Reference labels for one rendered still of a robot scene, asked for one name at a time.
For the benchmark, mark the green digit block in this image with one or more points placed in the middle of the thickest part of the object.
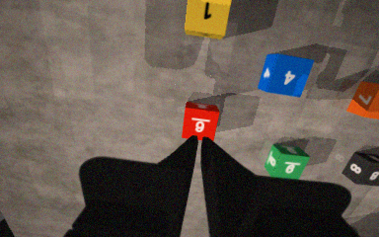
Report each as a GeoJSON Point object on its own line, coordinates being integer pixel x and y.
{"type": "Point", "coordinates": [286, 161]}

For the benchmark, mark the blue block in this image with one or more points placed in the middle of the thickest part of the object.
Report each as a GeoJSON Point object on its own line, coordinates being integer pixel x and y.
{"type": "Point", "coordinates": [284, 74]}

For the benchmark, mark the yellow block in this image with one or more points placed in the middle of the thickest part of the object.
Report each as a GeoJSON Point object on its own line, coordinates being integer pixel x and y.
{"type": "Point", "coordinates": [207, 18]}

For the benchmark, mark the red block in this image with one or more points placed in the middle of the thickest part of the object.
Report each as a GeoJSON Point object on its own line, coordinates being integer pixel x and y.
{"type": "Point", "coordinates": [200, 120]}

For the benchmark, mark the orange block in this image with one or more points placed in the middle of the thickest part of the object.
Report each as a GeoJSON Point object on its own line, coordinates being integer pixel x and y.
{"type": "Point", "coordinates": [365, 101]}

